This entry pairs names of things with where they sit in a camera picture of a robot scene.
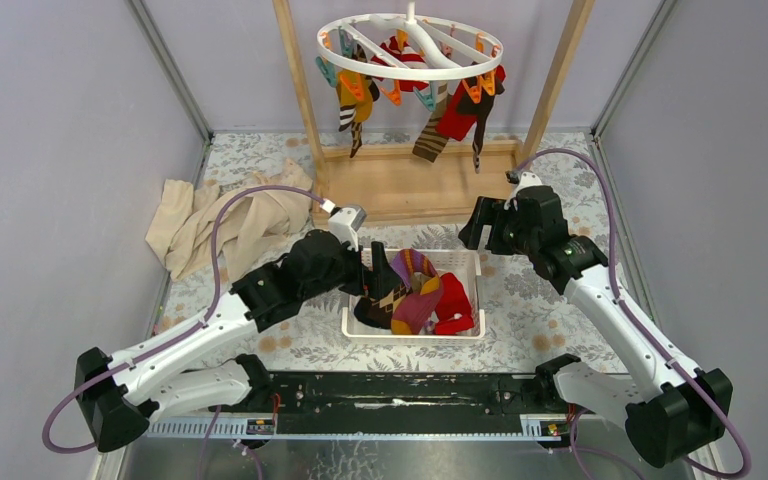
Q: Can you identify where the floral table mat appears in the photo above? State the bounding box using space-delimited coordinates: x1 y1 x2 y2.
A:
152 134 628 374

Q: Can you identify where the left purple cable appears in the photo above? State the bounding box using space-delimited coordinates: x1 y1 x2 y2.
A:
41 184 336 480

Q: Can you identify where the beige crumpled cloth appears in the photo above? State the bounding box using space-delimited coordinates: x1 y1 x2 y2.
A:
145 159 313 281

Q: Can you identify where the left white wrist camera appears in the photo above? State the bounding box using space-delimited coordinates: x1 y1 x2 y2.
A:
321 199 367 252

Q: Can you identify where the purple cable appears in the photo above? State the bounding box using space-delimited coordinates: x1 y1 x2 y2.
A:
506 147 754 480
41 184 336 480

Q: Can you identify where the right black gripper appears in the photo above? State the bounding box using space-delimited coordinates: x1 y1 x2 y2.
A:
457 195 538 257

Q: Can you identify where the wooden hanging rack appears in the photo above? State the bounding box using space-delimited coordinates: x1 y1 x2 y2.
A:
274 1 593 226

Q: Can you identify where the brown tan striped sock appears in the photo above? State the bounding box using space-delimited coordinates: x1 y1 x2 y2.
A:
412 82 451 163

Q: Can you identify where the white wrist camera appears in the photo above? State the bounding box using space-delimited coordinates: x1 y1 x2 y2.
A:
504 170 543 210
321 199 367 252

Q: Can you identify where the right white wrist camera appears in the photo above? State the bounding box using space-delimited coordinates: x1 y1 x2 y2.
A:
504 170 543 210

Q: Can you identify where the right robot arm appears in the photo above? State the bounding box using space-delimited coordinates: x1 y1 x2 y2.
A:
458 186 733 468

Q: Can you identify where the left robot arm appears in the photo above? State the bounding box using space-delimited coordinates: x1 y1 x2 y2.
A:
75 230 407 453

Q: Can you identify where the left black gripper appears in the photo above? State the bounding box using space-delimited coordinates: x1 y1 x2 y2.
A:
301 237 401 304

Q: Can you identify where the purple orange striped sock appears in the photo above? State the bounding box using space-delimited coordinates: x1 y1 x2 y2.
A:
390 249 443 335

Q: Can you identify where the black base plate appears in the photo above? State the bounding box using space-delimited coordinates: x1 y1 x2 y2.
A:
221 371 575 435

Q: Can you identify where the mustard yellow sock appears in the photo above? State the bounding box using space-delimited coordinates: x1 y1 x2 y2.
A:
335 69 380 158

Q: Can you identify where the white plastic basket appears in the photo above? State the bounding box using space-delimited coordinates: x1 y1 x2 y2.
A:
341 248 486 345

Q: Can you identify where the white round clip hanger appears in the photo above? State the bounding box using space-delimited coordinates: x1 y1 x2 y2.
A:
316 1 505 82

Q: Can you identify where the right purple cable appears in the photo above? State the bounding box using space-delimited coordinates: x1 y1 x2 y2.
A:
506 147 754 480

